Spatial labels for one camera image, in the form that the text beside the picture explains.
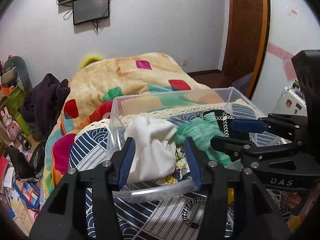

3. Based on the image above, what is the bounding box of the clear plastic storage box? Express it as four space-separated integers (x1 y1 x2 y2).
106 87 288 204

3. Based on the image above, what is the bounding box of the green knitted cloth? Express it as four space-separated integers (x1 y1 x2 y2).
174 112 232 166

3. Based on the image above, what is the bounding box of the white cloth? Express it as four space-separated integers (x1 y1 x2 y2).
125 115 177 183

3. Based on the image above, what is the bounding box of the white sticker-covered suitcase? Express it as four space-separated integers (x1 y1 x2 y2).
273 86 307 116

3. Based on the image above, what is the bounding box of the blue white patterned tablecloth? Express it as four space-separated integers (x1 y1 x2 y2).
68 98 296 239

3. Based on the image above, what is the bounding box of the colourful checked fleece blanket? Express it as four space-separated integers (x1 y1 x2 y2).
43 52 226 196

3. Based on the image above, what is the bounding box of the dark purple clothing pile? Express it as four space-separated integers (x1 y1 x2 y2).
20 73 71 140

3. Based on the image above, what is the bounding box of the brown wooden door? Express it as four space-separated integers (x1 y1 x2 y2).
222 0 271 99

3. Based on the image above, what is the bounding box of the white sliding wardrobe door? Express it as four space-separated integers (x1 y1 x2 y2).
251 0 319 114

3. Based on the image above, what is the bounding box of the yellow chair back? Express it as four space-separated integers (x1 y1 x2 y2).
78 54 104 70

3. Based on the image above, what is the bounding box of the pink rabbit toy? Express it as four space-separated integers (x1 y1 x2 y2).
1 107 21 141

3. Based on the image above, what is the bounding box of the green storage bag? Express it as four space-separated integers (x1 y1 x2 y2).
1 85 30 136

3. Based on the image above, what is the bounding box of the grey plush toy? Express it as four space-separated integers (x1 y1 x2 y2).
1 56 32 93

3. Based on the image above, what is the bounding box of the small dark wall monitor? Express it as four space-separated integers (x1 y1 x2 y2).
73 0 111 25

